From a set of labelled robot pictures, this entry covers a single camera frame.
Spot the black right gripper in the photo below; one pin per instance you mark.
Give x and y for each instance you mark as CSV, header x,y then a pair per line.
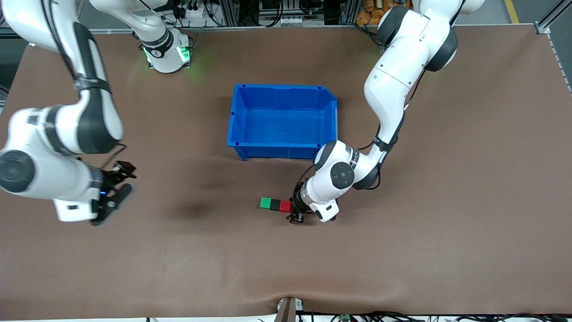
x,y
110,178

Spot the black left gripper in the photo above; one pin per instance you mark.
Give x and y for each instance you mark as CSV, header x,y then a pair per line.
x,y
297,200

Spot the red cube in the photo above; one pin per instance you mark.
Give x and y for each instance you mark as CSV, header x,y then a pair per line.
x,y
286,206

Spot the green cube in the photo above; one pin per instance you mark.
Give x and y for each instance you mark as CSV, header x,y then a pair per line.
x,y
265,203

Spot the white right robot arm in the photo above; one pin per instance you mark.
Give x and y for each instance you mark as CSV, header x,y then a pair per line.
x,y
27,183

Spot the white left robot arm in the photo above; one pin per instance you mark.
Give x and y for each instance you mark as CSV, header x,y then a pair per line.
x,y
393,85

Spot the black cube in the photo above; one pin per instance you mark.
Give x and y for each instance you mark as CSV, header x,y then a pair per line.
x,y
275,205

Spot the blue plastic storage bin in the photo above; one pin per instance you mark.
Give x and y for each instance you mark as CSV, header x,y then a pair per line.
x,y
281,125

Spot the small green circuit board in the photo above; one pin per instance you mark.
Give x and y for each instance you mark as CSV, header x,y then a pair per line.
x,y
344,318

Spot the white power strip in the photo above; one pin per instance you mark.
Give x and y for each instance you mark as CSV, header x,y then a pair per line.
x,y
196,12

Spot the white terminal block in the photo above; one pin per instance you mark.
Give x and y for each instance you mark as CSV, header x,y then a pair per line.
x,y
301,21

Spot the black equipment box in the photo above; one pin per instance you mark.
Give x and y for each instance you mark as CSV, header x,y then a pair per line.
x,y
271,6

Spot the orange snack bags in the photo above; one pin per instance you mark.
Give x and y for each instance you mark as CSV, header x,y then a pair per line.
x,y
368,13

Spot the brown camera mount post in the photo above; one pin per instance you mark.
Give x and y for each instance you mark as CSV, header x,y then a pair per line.
x,y
286,311

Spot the aluminium table edge rail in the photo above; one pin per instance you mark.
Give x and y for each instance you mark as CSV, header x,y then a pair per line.
x,y
268,28

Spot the white corner bracket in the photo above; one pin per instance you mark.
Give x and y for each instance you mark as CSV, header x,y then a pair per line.
x,y
543,29

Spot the aluminium frame profile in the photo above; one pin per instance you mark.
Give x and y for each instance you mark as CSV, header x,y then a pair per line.
x,y
554,13

